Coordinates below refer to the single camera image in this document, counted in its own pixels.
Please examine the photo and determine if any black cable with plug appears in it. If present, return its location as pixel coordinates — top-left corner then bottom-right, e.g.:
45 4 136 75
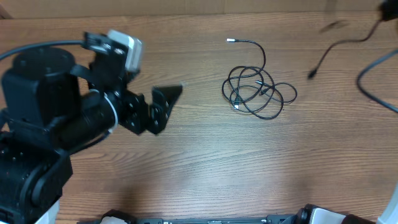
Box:
307 18 383 80

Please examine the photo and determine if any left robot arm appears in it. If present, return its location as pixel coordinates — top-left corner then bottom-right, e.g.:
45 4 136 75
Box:
1 42 183 223

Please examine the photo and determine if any black cable bundle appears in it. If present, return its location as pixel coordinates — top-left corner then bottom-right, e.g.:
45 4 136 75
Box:
221 37 299 121

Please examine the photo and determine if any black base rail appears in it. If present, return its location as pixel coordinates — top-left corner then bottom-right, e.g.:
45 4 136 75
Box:
78 204 375 224

